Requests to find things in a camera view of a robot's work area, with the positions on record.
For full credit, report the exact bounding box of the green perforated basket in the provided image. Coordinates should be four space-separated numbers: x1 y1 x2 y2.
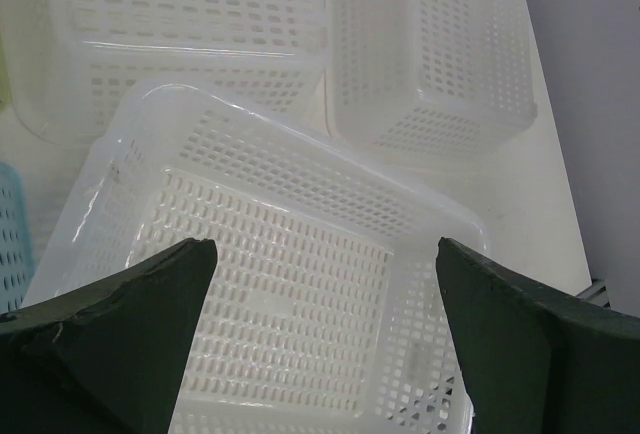
0 40 11 113

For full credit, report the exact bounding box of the clear perforated basket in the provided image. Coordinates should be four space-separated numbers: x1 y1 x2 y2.
1 0 329 145
25 75 488 433

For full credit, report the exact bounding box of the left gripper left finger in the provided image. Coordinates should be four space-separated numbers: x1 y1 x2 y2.
1 238 218 433

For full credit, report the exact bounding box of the blue basket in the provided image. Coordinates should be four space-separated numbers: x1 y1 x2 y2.
0 163 34 314

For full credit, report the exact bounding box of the white bottom basket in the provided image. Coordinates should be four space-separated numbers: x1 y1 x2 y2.
326 0 537 159

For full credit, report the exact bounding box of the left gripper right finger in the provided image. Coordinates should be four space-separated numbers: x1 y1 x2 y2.
436 238 639 433

